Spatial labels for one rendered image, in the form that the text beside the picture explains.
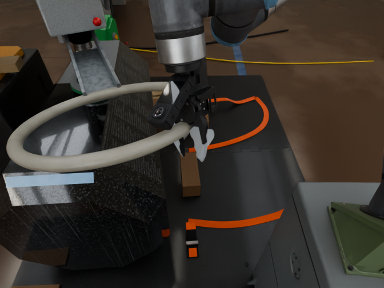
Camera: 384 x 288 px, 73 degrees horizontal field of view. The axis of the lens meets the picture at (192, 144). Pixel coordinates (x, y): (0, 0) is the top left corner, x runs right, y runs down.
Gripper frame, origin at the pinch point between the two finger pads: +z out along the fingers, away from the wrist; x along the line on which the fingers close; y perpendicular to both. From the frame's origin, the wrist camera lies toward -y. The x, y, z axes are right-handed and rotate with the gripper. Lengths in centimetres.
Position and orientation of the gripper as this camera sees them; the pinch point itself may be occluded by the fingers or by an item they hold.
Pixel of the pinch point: (190, 155)
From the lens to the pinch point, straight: 57.5
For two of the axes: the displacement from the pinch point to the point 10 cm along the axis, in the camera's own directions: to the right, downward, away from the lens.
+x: -8.0, -2.0, 5.6
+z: 1.2, 8.6, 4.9
